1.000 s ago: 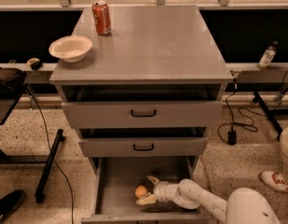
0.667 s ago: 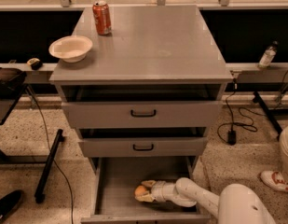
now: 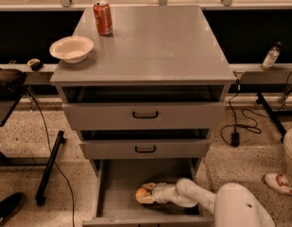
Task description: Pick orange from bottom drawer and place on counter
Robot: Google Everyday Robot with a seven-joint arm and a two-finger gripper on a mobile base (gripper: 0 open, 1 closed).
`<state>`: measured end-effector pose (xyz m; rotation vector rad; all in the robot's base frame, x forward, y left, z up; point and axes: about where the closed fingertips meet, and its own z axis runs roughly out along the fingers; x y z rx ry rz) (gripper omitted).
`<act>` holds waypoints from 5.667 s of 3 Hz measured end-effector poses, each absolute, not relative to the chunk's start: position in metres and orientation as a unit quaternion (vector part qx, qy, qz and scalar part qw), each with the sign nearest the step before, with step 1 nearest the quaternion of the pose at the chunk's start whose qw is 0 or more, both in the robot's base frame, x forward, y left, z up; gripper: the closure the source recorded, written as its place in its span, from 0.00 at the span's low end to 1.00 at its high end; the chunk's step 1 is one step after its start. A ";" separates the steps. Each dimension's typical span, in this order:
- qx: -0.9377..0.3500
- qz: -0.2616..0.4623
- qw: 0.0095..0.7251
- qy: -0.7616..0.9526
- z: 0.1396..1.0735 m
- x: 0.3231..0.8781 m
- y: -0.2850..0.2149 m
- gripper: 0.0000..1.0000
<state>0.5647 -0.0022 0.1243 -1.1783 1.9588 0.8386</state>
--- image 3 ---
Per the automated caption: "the white paper bowl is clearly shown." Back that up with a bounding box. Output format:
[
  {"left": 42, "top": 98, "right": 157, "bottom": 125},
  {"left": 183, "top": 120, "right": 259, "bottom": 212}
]
[{"left": 49, "top": 36, "right": 94, "bottom": 63}]

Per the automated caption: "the black power cable right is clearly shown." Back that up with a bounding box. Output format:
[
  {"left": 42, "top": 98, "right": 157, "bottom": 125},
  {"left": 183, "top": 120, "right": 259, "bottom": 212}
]
[{"left": 219, "top": 79, "right": 263, "bottom": 148}]

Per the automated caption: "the grey top drawer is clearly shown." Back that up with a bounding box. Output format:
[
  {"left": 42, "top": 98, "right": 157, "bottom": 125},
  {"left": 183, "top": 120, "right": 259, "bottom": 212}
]
[{"left": 62, "top": 102, "right": 225, "bottom": 131}]

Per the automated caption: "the black table frame leg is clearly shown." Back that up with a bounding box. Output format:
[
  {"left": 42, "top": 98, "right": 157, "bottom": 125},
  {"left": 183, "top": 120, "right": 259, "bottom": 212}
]
[{"left": 0, "top": 131, "right": 65, "bottom": 206}]

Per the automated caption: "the black shoe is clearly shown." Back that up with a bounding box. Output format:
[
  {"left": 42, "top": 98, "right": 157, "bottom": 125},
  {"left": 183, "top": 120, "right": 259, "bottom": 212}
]
[{"left": 0, "top": 192, "right": 24, "bottom": 227}]

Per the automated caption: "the red soda can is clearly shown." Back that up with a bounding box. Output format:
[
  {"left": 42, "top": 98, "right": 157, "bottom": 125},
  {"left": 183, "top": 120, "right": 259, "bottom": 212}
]
[{"left": 94, "top": 0, "right": 112, "bottom": 36}]

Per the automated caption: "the grey drawer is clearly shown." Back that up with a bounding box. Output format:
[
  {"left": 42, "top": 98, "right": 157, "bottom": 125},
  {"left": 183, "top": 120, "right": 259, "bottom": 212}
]
[
  {"left": 62, "top": 102, "right": 225, "bottom": 131},
  {"left": 82, "top": 158, "right": 214, "bottom": 227},
  {"left": 79, "top": 139, "right": 210, "bottom": 160}
]

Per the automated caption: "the grey middle drawer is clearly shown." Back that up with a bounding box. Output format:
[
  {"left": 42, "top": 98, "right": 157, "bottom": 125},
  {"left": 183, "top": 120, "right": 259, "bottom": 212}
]
[{"left": 79, "top": 139, "right": 210, "bottom": 160}]

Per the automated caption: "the yellow black tape measure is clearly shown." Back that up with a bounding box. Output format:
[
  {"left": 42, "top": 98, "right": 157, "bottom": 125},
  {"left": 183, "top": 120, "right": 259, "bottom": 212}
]
[{"left": 27, "top": 59, "right": 43, "bottom": 71}]

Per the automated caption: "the grey bottom drawer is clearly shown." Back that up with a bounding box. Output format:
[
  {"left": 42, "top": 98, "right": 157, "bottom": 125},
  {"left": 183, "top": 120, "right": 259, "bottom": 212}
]
[{"left": 82, "top": 158, "right": 214, "bottom": 227}]

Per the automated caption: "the white red sneaker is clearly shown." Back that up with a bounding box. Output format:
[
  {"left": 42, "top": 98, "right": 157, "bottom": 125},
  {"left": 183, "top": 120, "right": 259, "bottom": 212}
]
[{"left": 264, "top": 173, "right": 292, "bottom": 196}]

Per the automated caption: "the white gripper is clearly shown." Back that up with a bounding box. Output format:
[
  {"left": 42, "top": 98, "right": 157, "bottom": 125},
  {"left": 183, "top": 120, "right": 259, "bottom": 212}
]
[{"left": 136, "top": 183, "right": 178, "bottom": 204}]

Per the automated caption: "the black cable left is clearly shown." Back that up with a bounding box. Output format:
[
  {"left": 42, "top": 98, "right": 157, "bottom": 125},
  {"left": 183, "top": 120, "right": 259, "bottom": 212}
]
[{"left": 26, "top": 87, "right": 77, "bottom": 227}]

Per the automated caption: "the beige trouser leg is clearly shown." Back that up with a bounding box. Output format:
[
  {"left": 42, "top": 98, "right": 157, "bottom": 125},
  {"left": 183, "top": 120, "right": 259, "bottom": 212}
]
[{"left": 283, "top": 129, "right": 292, "bottom": 184}]

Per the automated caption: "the clear plastic bottle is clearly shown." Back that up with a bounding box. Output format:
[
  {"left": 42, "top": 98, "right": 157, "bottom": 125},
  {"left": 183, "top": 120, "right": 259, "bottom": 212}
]
[{"left": 261, "top": 42, "right": 282, "bottom": 70}]

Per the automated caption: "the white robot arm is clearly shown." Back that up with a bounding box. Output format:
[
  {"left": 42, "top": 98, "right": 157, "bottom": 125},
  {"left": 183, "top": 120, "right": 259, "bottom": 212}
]
[{"left": 135, "top": 178, "right": 276, "bottom": 227}]

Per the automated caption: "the black stand leg right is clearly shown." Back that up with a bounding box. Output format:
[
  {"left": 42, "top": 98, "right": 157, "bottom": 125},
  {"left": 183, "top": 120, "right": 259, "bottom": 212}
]
[{"left": 256, "top": 93, "right": 286, "bottom": 142}]

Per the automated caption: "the orange fruit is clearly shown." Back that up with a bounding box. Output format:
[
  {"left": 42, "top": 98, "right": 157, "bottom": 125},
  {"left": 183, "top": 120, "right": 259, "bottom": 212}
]
[{"left": 135, "top": 187, "right": 148, "bottom": 199}]

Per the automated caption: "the grey drawer cabinet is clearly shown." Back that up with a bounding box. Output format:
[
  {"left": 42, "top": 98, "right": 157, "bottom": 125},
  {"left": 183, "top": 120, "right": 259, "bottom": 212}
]
[{"left": 49, "top": 5, "right": 237, "bottom": 175}]

